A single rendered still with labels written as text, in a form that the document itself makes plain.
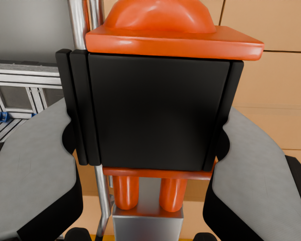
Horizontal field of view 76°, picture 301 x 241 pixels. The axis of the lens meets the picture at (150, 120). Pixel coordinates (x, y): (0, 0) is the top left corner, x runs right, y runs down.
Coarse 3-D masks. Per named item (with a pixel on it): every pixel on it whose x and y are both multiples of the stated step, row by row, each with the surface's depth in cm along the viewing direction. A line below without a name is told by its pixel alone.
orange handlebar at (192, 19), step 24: (120, 0) 9; (144, 0) 8; (168, 0) 8; (192, 0) 9; (120, 24) 9; (144, 24) 9; (168, 24) 9; (192, 24) 9; (120, 192) 15; (168, 192) 15
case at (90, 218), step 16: (80, 176) 42; (96, 192) 39; (112, 192) 39; (192, 192) 40; (96, 208) 40; (112, 208) 40; (192, 208) 40; (80, 224) 44; (96, 224) 44; (112, 224) 44; (192, 224) 43
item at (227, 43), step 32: (96, 32) 8; (128, 32) 8; (160, 32) 9; (224, 32) 10; (96, 64) 8; (128, 64) 8; (160, 64) 8; (192, 64) 8; (224, 64) 8; (96, 96) 9; (128, 96) 9; (160, 96) 9; (192, 96) 9; (224, 96) 9; (128, 128) 10; (160, 128) 10; (192, 128) 10; (128, 160) 11; (160, 160) 11; (192, 160) 11
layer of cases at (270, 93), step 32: (224, 0) 54; (256, 0) 53; (288, 0) 53; (256, 32) 58; (288, 32) 58; (256, 64) 63; (288, 64) 63; (256, 96) 69; (288, 96) 69; (288, 128) 77
